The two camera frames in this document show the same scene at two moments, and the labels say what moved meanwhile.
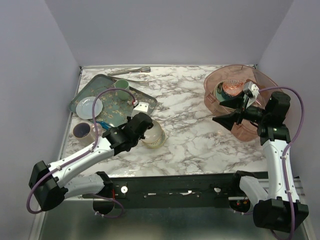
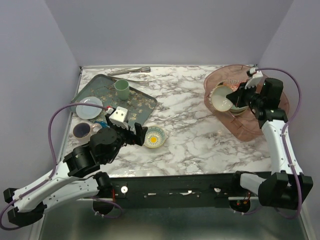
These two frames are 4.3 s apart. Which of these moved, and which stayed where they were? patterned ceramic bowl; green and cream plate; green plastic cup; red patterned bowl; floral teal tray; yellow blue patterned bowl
Moved: patterned ceramic bowl; green and cream plate
Stayed: floral teal tray; green plastic cup; red patterned bowl; yellow blue patterned bowl
